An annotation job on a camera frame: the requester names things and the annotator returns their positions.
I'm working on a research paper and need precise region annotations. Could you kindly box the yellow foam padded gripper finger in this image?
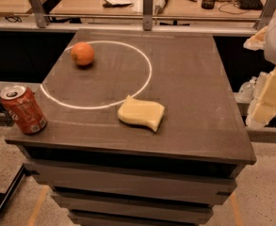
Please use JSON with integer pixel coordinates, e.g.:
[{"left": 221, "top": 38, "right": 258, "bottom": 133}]
[{"left": 246, "top": 67, "right": 276, "bottom": 129}]

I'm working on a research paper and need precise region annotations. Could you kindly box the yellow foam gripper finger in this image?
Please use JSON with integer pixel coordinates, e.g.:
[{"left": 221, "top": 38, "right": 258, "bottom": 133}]
[{"left": 243, "top": 26, "right": 268, "bottom": 51}]

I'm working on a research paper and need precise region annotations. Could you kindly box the orange fruit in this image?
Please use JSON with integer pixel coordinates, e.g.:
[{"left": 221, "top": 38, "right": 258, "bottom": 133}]
[{"left": 71, "top": 42, "right": 94, "bottom": 66}]

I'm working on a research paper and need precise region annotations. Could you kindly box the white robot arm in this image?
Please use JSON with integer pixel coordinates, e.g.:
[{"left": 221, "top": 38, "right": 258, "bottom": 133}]
[{"left": 244, "top": 15, "right": 276, "bottom": 129}]

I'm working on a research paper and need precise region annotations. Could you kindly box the clear plastic bottle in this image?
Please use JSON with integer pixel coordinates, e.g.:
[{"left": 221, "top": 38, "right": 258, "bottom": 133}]
[{"left": 237, "top": 76, "right": 256, "bottom": 103}]

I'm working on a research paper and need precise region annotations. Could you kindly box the black round tape roll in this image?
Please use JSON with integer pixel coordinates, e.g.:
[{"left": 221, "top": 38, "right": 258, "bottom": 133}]
[{"left": 202, "top": 0, "right": 216, "bottom": 9}]

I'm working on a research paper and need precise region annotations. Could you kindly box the yellow sponge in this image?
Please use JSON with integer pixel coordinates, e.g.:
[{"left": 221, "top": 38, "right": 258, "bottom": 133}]
[{"left": 118, "top": 95, "right": 165, "bottom": 132}]

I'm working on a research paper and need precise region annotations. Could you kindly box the dark brown wooden table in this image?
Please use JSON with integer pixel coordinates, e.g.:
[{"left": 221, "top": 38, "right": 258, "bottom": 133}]
[{"left": 7, "top": 30, "right": 256, "bottom": 226}]

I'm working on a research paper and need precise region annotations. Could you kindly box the red soda can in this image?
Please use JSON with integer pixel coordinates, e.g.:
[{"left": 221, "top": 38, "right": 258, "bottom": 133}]
[{"left": 0, "top": 84, "right": 47, "bottom": 135}]

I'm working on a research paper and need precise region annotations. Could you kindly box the grey metal railing bracket right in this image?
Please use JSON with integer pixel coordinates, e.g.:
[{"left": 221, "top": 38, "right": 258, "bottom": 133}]
[{"left": 253, "top": 0, "right": 276, "bottom": 30}]

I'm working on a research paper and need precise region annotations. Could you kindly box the grey metal railing bracket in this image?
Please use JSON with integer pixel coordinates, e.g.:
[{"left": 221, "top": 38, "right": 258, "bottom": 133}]
[
  {"left": 253, "top": 0, "right": 276, "bottom": 30},
  {"left": 28, "top": 0, "right": 49, "bottom": 28},
  {"left": 143, "top": 0, "right": 154, "bottom": 31}
]

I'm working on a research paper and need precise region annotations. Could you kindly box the grey metal railing bracket middle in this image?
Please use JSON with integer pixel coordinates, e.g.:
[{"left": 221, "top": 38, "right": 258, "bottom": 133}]
[{"left": 143, "top": 0, "right": 154, "bottom": 31}]

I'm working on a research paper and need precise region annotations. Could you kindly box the grey metal railing bracket left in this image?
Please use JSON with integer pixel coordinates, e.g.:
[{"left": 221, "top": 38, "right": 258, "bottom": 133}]
[{"left": 28, "top": 0, "right": 49, "bottom": 28}]

